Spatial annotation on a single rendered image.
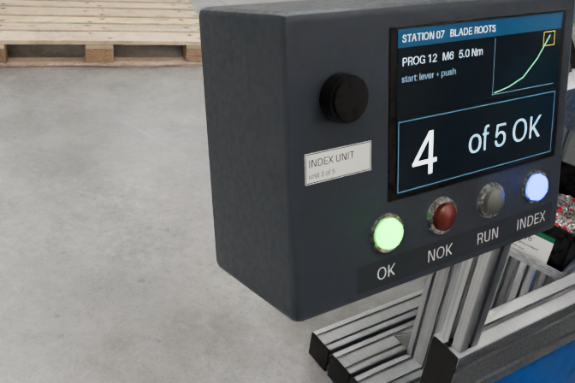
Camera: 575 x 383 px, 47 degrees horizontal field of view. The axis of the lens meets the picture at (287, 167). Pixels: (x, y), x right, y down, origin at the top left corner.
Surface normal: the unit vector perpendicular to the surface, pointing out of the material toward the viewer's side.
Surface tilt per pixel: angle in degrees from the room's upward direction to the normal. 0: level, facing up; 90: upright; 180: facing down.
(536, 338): 90
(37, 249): 0
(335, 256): 75
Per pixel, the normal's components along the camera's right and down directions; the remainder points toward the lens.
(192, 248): 0.11, -0.87
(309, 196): 0.55, 0.22
